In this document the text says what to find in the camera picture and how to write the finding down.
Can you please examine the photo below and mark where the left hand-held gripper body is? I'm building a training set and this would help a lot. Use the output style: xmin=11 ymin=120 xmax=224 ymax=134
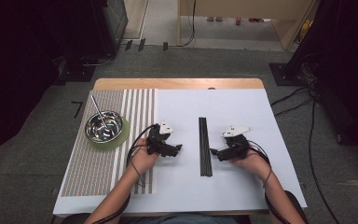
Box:
xmin=146 ymin=120 xmax=175 ymax=157

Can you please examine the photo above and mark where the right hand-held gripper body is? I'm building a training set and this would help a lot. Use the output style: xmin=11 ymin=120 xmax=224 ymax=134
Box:
xmin=222 ymin=125 xmax=253 ymax=161

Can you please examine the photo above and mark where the shiny metal bowl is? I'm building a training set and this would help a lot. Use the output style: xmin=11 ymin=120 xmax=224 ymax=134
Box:
xmin=84 ymin=109 xmax=125 ymax=145

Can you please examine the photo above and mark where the person's left hand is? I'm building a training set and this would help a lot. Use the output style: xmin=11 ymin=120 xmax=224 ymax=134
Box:
xmin=130 ymin=138 xmax=160 ymax=175

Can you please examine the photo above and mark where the person's right hand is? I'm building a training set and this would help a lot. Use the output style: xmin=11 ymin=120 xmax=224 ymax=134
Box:
xmin=229 ymin=148 xmax=273 ymax=182

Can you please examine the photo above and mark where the white table cover sheet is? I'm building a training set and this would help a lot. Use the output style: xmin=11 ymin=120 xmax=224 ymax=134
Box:
xmin=52 ymin=88 xmax=308 ymax=217

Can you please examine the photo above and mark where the striped woven placemat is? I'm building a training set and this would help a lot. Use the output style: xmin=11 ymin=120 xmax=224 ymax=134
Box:
xmin=60 ymin=88 xmax=158 ymax=198

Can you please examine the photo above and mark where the person's lap clothing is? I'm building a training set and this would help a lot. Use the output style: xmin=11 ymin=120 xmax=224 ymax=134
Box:
xmin=130 ymin=213 xmax=241 ymax=224

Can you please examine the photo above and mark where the silver metal chopstick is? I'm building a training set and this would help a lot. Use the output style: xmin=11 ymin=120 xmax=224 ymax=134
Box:
xmin=89 ymin=94 xmax=108 ymax=129

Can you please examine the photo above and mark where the black stand base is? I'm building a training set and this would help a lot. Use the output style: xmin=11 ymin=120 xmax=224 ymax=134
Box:
xmin=268 ymin=62 xmax=309 ymax=87
xmin=57 ymin=55 xmax=97 ymax=83

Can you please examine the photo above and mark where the pale floor tape strip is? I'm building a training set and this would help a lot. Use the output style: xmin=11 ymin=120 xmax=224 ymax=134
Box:
xmin=335 ymin=178 xmax=358 ymax=188

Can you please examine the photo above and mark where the black glass cabinet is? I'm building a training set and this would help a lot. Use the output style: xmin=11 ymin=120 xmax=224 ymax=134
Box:
xmin=89 ymin=0 xmax=129 ymax=57

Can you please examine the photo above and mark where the yellow object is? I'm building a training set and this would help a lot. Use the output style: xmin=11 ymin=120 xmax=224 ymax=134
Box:
xmin=299 ymin=19 xmax=312 ymax=40

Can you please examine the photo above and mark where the light wooden desk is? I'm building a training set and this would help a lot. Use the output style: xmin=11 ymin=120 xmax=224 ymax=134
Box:
xmin=176 ymin=0 xmax=320 ymax=50

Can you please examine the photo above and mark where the black curtain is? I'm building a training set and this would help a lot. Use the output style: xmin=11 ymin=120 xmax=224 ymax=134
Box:
xmin=287 ymin=0 xmax=358 ymax=160
xmin=0 ymin=0 xmax=106 ymax=162

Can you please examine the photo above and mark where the long black floor cable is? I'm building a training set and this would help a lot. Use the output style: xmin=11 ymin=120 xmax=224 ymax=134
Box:
xmin=308 ymin=99 xmax=341 ymax=224

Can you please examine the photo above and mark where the left hand-held gripper cable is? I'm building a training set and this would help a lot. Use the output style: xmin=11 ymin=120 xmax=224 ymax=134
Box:
xmin=91 ymin=124 xmax=158 ymax=224

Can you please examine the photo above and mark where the hanging black cable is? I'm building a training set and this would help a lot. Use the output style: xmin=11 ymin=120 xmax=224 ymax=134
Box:
xmin=180 ymin=0 xmax=198 ymax=49

